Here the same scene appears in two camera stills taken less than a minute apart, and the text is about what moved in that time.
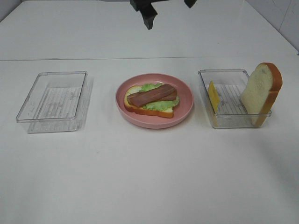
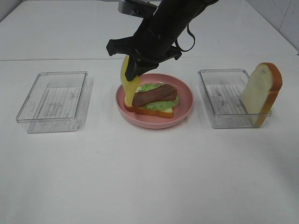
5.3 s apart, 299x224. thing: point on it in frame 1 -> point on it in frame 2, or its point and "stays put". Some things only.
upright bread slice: [262, 86] stays put
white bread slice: [167, 113] stays put
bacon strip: [139, 98] -> [171, 96]
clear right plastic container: [229, 84] stays put
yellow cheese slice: [214, 99] -> [130, 87]
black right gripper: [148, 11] -> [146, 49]
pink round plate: [182, 111] stays put
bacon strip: [137, 99] stays put
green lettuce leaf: [158, 105] stays put
